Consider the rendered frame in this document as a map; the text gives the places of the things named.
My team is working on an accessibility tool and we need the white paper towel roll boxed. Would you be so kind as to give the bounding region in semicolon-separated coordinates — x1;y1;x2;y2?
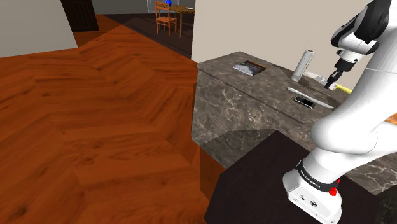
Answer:
291;49;316;83

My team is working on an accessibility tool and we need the long silver knife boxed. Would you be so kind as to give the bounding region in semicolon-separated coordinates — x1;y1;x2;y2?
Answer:
286;87;335;109

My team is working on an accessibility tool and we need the black smartphone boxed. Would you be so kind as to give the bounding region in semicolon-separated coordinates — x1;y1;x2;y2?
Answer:
293;95;316;109

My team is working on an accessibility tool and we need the grey book with photo cover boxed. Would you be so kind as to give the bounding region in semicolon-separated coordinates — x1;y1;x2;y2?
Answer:
233;60;268;78

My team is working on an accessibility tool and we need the dark robot stand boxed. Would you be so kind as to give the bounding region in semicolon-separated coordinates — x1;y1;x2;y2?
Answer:
204;130;383;224

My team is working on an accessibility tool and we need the wooden dining table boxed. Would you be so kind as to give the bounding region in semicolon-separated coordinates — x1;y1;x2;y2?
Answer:
165;0;196;38

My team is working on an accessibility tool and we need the orange wooden chair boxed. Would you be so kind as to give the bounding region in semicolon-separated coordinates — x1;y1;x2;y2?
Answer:
154;1;178;37

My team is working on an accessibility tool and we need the dark wooden door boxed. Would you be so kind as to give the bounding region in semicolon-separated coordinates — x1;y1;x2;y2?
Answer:
60;0;100;33

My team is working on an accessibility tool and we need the yellow handled white spatula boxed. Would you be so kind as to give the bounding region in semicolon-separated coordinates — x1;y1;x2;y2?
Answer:
304;71;353;95

